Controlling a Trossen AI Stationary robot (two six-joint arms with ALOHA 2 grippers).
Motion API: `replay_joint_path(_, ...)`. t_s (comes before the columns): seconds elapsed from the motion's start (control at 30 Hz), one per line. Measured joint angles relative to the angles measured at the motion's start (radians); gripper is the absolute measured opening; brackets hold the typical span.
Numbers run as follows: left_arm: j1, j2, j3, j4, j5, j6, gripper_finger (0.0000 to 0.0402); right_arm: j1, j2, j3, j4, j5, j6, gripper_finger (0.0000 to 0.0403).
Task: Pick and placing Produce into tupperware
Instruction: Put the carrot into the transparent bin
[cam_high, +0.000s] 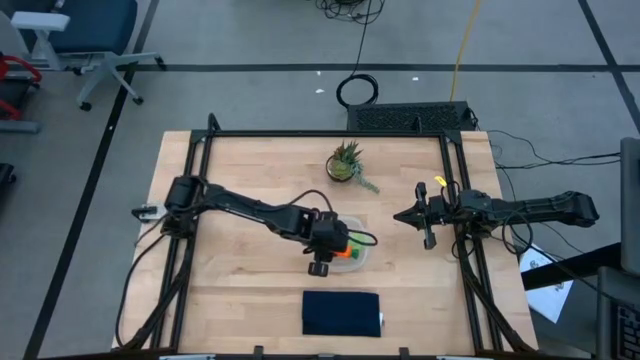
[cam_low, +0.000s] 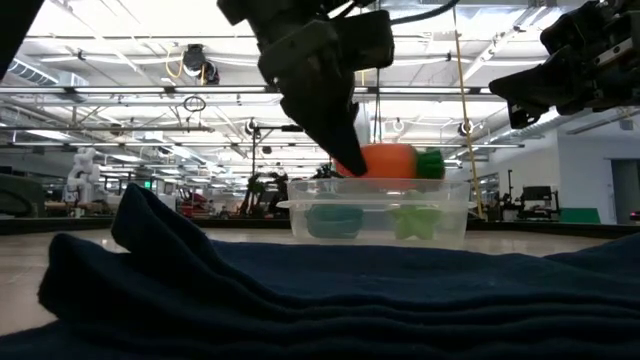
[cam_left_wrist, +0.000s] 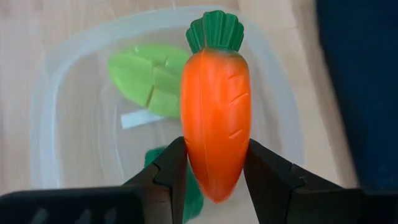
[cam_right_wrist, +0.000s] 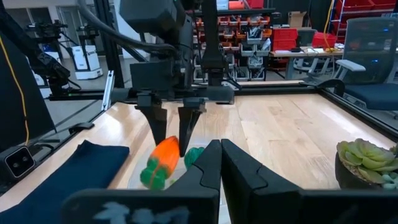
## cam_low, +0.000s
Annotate light green toy pepper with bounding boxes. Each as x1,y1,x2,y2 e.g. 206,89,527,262
388,192,444,241

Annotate green low panel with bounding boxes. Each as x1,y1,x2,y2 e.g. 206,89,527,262
559,207,602,225

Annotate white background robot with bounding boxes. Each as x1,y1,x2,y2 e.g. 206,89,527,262
63,147,104,207

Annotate black hanging cable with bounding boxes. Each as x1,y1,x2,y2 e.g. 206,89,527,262
372,67,384,146

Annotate dark background robot arms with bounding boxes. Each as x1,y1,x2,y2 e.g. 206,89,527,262
238,172,290,219

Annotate black gantry stand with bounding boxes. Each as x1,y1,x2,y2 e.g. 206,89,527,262
251,124,334,189

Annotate dark grey bulky cover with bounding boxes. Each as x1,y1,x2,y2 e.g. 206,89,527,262
0,172,49,219

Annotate yellow hanging cable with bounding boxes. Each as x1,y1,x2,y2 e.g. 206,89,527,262
451,0,485,219

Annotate red background machine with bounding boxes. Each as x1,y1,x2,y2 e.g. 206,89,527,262
177,188,214,219

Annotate clear plastic tupperware container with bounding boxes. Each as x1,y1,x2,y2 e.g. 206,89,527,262
276,178,474,247

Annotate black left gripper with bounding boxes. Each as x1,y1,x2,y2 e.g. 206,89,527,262
217,0,397,178

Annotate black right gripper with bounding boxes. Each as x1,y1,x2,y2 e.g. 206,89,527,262
488,0,640,131

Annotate orange toy carrot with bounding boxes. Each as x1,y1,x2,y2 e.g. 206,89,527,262
333,143,447,182

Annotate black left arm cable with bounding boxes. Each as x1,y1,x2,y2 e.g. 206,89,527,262
388,0,462,26

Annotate black background workstation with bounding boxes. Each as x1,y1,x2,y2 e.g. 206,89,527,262
517,184,562,222

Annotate dark green toy pepper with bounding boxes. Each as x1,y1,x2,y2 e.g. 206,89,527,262
304,193,365,240

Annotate navy blue folded cloth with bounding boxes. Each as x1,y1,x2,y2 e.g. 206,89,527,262
0,182,640,360

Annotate black cable loop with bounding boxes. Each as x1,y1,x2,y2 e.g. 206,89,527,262
182,94,207,114

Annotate large ceiling cord reel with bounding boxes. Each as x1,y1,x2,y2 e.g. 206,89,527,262
180,43,221,86

